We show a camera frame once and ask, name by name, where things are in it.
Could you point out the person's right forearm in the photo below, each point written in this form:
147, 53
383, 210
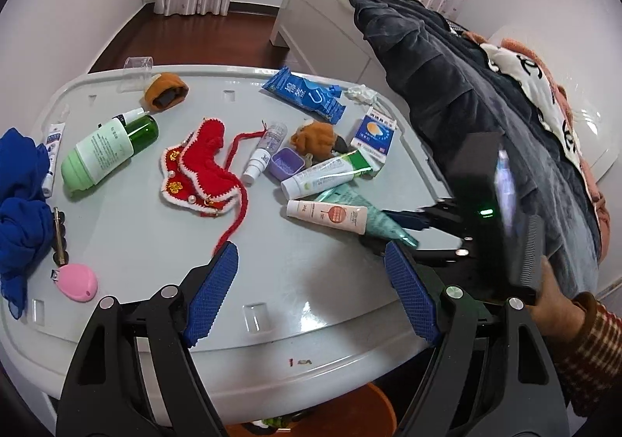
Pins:
597, 359

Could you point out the clear plastic cup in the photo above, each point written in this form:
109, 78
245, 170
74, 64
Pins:
138, 63

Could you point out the blue cloth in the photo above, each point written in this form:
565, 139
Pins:
19, 223

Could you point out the white crumpled tissue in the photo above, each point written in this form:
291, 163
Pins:
362, 94

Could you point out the brown knit pouch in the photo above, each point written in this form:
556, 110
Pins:
165, 89

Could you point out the orange fluffy blanket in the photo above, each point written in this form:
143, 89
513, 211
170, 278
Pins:
590, 184

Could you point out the green white tube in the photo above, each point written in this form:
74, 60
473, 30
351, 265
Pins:
325, 174

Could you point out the clear spray bottle white cap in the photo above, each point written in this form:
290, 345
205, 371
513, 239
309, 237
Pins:
262, 155

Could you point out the white black printed blanket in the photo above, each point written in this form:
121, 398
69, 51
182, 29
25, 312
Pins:
529, 92

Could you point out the teal tube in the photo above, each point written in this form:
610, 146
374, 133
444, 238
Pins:
379, 223

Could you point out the small white blue tube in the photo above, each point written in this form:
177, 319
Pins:
52, 150

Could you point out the orange plastic bin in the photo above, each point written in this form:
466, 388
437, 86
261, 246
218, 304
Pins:
369, 410

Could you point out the red knit hat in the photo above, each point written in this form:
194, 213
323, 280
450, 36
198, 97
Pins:
204, 165

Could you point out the pink oval nail clipper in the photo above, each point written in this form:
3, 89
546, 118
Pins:
75, 282

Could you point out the brown plush toy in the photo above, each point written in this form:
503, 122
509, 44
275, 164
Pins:
318, 138

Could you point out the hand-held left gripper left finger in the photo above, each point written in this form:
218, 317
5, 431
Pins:
214, 291

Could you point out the metal keys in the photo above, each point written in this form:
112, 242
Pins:
59, 233

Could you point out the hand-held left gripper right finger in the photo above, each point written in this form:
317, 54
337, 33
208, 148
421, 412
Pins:
410, 296

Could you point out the blue white medicine box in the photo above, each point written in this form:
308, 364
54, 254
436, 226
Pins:
374, 135

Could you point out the white tube orange label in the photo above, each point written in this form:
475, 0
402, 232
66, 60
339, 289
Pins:
325, 216

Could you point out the small white vial dark cap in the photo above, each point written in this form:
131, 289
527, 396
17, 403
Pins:
129, 115

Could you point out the person's right hand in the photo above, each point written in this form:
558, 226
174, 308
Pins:
559, 315

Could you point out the small purple box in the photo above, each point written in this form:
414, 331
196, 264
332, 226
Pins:
286, 165

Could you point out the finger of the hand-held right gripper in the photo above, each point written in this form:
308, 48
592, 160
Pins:
442, 259
408, 218

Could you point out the white bed frame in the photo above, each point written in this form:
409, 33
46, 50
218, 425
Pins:
320, 29

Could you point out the large green bottle white label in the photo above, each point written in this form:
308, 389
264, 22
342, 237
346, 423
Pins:
102, 152

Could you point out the blue bottle cap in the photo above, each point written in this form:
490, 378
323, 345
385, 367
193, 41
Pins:
335, 90

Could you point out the blue wet wipe packet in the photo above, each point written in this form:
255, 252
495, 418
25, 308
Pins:
301, 94

